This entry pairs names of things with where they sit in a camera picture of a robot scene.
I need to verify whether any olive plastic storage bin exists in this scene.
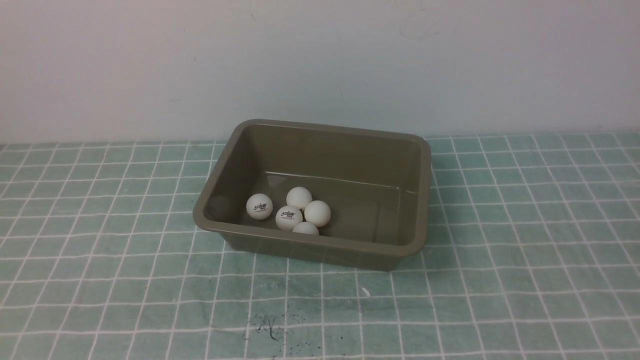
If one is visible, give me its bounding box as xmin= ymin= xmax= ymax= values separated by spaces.
xmin=192 ymin=119 xmax=432 ymax=272

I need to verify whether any white ping-pong ball with mark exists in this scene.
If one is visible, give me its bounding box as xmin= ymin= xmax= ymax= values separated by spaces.
xmin=246 ymin=193 xmax=274 ymax=221

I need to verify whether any green checkered tablecloth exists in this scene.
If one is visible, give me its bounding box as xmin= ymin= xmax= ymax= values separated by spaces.
xmin=0 ymin=132 xmax=640 ymax=360

